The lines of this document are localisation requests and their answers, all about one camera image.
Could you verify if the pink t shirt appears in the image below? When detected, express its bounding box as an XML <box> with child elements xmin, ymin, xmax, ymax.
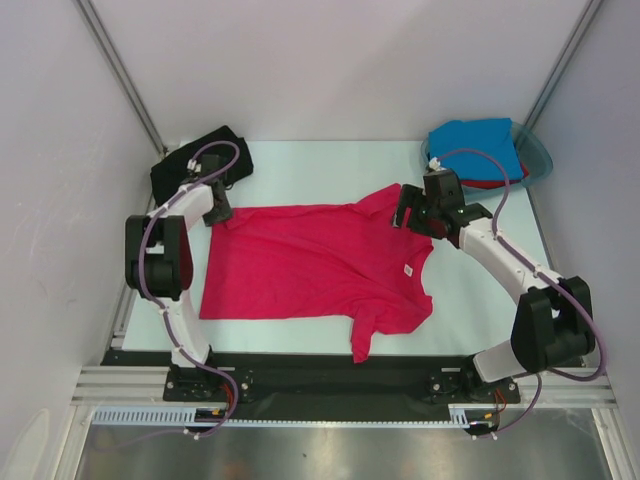
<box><xmin>199</xmin><ymin>184</ymin><xmax>434</xmax><ymax>363</ymax></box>

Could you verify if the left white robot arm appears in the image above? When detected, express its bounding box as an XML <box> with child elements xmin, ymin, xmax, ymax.
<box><xmin>125</xmin><ymin>153</ymin><xmax>239</xmax><ymax>400</ymax></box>

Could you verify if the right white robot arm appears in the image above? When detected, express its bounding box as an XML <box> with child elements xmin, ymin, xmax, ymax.
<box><xmin>392</xmin><ymin>169</ymin><xmax>597</xmax><ymax>401</ymax></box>

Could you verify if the folded black t shirt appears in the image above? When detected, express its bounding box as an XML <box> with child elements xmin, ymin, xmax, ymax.
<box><xmin>150</xmin><ymin>125</ymin><xmax>254</xmax><ymax>205</ymax></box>

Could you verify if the red t shirt in basket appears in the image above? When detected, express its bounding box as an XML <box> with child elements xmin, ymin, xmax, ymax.
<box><xmin>461</xmin><ymin>163</ymin><xmax>530</xmax><ymax>190</ymax></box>

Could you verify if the blue t shirt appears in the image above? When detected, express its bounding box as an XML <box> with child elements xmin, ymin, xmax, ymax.
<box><xmin>424</xmin><ymin>118</ymin><xmax>523</xmax><ymax>181</ymax></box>

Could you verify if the teal plastic basket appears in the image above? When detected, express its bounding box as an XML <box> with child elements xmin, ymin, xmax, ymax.
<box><xmin>420</xmin><ymin>119</ymin><xmax>553</xmax><ymax>199</ymax></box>

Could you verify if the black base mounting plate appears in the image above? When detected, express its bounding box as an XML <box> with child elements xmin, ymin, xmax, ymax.
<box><xmin>102</xmin><ymin>347</ymin><xmax>584</xmax><ymax>422</ymax></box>

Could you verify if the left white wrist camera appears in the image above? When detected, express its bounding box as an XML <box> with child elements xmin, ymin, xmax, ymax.
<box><xmin>187</xmin><ymin>158</ymin><xmax>202</xmax><ymax>177</ymax></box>

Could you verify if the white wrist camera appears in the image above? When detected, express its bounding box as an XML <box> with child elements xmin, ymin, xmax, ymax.
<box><xmin>187</xmin><ymin>158</ymin><xmax>202</xmax><ymax>177</ymax></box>
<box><xmin>427</xmin><ymin>157</ymin><xmax>443</xmax><ymax>171</ymax></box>

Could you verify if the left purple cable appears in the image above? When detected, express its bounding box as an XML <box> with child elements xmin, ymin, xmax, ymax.
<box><xmin>137</xmin><ymin>140</ymin><xmax>242</xmax><ymax>444</ymax></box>

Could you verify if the purple cable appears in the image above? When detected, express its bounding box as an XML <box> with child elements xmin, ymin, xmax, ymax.
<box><xmin>427</xmin><ymin>145</ymin><xmax>609</xmax><ymax>441</ymax></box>
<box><xmin>137</xmin><ymin>140</ymin><xmax>242</xmax><ymax>444</ymax></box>

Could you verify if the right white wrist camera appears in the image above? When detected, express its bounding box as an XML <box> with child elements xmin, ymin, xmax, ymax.
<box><xmin>427</xmin><ymin>157</ymin><xmax>443</xmax><ymax>171</ymax></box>

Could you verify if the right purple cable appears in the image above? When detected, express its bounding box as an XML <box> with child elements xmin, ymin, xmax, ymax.
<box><xmin>427</xmin><ymin>145</ymin><xmax>609</xmax><ymax>441</ymax></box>

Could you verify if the left aluminium corner post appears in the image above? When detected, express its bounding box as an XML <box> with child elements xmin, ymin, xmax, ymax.
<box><xmin>73</xmin><ymin>0</ymin><xmax>167</xmax><ymax>156</ymax></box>

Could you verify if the aluminium corner post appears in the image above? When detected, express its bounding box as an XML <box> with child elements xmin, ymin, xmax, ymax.
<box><xmin>73</xmin><ymin>0</ymin><xmax>167</xmax><ymax>156</ymax></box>
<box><xmin>524</xmin><ymin>0</ymin><xmax>607</xmax><ymax>130</ymax></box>

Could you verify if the right slotted cable duct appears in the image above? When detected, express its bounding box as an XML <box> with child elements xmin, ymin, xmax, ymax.
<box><xmin>448</xmin><ymin>403</ymin><xmax>500</xmax><ymax>429</ymax></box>

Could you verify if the slotted cable duct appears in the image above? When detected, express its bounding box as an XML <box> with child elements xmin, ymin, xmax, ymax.
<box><xmin>93</xmin><ymin>406</ymin><xmax>227</xmax><ymax>427</ymax></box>
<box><xmin>448</xmin><ymin>403</ymin><xmax>500</xmax><ymax>429</ymax></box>

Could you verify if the aluminium front frame rail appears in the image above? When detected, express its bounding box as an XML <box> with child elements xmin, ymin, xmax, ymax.
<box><xmin>71</xmin><ymin>366</ymin><xmax>617</xmax><ymax>409</ymax></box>

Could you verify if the right aluminium corner post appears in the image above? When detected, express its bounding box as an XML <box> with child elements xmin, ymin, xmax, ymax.
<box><xmin>524</xmin><ymin>0</ymin><xmax>607</xmax><ymax>130</ymax></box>

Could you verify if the left slotted cable duct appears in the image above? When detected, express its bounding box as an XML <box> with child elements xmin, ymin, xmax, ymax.
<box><xmin>93</xmin><ymin>406</ymin><xmax>227</xmax><ymax>427</ymax></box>

